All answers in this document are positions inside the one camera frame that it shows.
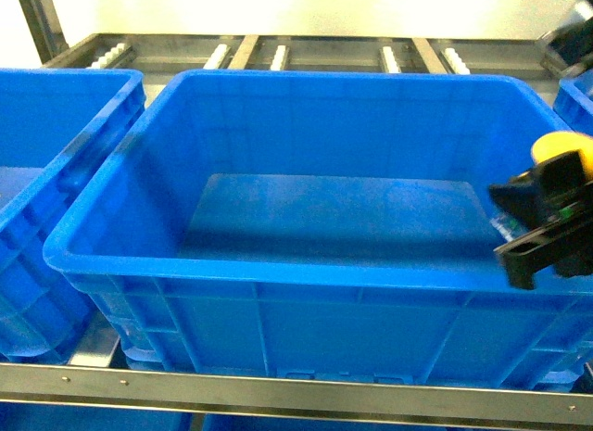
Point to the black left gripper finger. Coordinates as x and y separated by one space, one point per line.
554 190

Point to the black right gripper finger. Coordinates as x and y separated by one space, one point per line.
542 247

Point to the yellow mushroom push button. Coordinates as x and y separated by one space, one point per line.
547 146

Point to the right blue plastic bin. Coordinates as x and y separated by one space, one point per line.
573 102

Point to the large blue plastic bin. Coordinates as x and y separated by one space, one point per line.
324 225

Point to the left blue plastic bin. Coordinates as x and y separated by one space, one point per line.
57 128

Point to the lower blue plastic bin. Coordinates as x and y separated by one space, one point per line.
21 416

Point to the metal roller rack frame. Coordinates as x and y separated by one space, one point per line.
90 385

